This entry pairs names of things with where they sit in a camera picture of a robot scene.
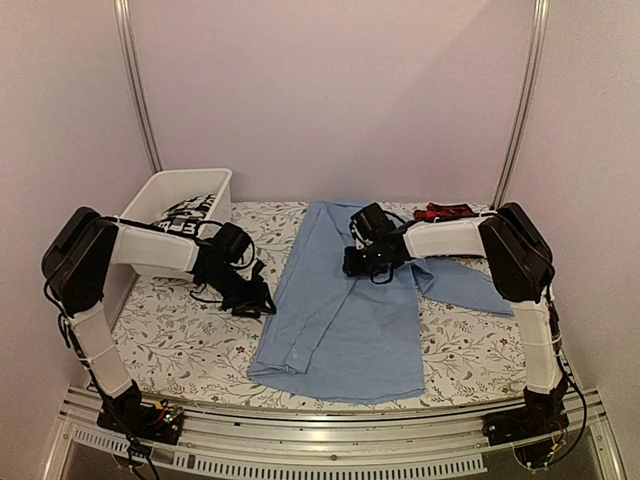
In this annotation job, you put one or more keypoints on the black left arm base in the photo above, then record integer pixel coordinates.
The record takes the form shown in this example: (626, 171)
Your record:
(158, 422)

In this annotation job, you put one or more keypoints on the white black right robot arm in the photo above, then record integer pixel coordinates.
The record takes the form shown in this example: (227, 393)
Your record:
(519, 259)

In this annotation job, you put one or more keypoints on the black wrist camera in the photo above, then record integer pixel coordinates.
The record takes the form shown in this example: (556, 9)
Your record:
(231, 242)
(371, 225)

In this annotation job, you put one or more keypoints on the black white plaid shirt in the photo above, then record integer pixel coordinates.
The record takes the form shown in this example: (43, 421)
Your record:
(186, 216)

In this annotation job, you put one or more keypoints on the light blue long sleeve shirt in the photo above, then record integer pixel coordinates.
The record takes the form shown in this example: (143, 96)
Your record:
(344, 339)

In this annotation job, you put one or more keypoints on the right aluminium frame post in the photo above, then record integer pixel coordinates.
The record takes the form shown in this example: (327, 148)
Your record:
(531, 71)

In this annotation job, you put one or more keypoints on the left aluminium frame post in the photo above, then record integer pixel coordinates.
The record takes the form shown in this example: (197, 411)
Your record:
(132, 69)

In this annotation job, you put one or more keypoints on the floral patterned table cloth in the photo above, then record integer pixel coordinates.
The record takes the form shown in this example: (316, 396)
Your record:
(176, 341)

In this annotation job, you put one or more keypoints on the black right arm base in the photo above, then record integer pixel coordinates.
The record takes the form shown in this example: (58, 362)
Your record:
(541, 414)

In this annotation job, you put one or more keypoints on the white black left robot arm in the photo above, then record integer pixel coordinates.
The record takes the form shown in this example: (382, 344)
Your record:
(76, 264)

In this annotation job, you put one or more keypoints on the white plastic bin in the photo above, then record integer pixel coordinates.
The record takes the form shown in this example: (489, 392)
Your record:
(190, 195)

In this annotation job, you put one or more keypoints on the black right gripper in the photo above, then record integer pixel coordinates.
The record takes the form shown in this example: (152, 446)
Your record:
(352, 267)

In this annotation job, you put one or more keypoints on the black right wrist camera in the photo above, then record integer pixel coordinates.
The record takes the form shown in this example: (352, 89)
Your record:
(371, 225)

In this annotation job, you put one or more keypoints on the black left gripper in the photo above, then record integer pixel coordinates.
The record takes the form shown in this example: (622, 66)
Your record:
(255, 301)

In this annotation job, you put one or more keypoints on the aluminium front rail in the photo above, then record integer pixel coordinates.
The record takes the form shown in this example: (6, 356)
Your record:
(233, 442)

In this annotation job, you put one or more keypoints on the aluminium frame post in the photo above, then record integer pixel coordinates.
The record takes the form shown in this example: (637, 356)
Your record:
(531, 71)
(132, 69)

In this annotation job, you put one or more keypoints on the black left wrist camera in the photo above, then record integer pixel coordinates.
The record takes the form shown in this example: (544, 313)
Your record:
(231, 242)

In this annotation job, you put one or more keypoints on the red black plaid folded shirt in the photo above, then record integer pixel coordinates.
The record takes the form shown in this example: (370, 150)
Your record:
(439, 213)

